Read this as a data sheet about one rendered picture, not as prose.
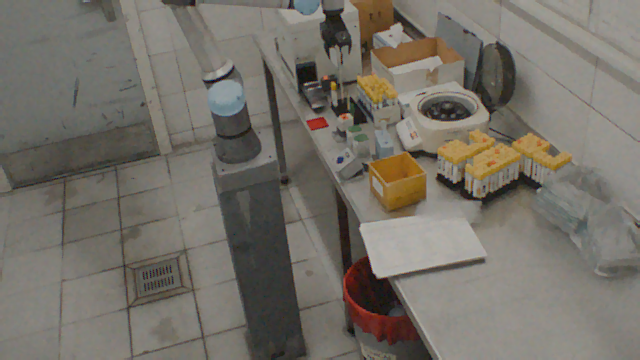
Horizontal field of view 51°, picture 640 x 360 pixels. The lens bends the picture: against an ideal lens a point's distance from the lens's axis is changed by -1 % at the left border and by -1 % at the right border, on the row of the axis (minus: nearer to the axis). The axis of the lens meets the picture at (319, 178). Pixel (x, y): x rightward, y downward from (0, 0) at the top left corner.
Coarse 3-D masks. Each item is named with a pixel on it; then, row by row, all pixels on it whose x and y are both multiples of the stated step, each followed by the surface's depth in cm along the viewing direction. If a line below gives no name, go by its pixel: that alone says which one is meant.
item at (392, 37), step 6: (396, 24) 286; (390, 30) 288; (396, 30) 285; (378, 36) 291; (384, 36) 290; (390, 36) 292; (396, 36) 286; (402, 36) 288; (378, 42) 290; (384, 42) 285; (390, 42) 285; (396, 42) 287; (402, 42) 285
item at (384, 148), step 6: (378, 132) 219; (384, 132) 219; (378, 138) 216; (384, 138) 216; (390, 138) 215; (378, 144) 216; (384, 144) 212; (390, 144) 212; (378, 150) 218; (384, 150) 212; (390, 150) 213; (372, 156) 224; (378, 156) 220; (384, 156) 214; (390, 156) 214
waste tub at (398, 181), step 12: (396, 156) 207; (408, 156) 207; (372, 168) 202; (384, 168) 208; (396, 168) 210; (408, 168) 209; (420, 168) 201; (372, 180) 205; (384, 180) 210; (396, 180) 212; (408, 180) 197; (420, 180) 198; (372, 192) 208; (384, 192) 198; (396, 192) 197; (408, 192) 199; (420, 192) 201; (384, 204) 201; (396, 204) 200; (408, 204) 202
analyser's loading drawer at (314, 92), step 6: (312, 78) 268; (300, 84) 265; (306, 84) 258; (312, 84) 259; (318, 84) 259; (306, 90) 258; (312, 90) 255; (318, 90) 255; (312, 96) 256; (318, 96) 252; (324, 96) 251; (312, 102) 251; (318, 102) 252; (324, 102) 253
